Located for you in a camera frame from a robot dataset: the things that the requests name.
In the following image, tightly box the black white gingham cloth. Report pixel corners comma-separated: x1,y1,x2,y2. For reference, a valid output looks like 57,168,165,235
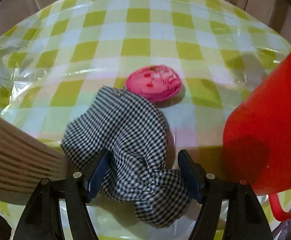
60,86,190,228

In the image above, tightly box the pink round cherry pouch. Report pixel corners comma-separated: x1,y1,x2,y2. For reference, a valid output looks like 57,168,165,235
125,64,182,103

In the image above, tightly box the white ribbed plastic device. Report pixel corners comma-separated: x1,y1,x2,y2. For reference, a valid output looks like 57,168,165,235
0,117,68,205

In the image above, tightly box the red thermos jug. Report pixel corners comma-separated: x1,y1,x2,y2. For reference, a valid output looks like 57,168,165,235
222,53,291,221

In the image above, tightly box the green checkered tablecloth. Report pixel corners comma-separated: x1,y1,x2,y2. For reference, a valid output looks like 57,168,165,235
0,0,291,239

